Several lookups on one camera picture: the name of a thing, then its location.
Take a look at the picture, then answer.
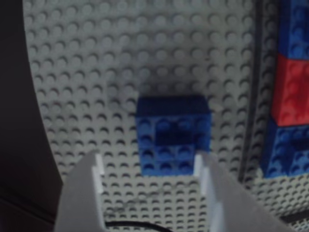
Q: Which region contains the grey studded lego baseplate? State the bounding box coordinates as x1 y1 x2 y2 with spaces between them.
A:
21 0 309 232

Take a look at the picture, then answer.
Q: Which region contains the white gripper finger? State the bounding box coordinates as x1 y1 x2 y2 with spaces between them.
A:
193 151 295 232
54 150 106 232

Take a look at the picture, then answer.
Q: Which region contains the red lego cube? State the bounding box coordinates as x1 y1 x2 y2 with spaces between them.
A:
270 53 309 128

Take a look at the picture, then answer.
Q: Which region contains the blue lego cube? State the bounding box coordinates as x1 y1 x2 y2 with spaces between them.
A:
262 119 309 180
277 0 309 60
135 96 212 176

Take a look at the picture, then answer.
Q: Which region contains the black cable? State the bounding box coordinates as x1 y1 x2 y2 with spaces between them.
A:
105 220 169 232

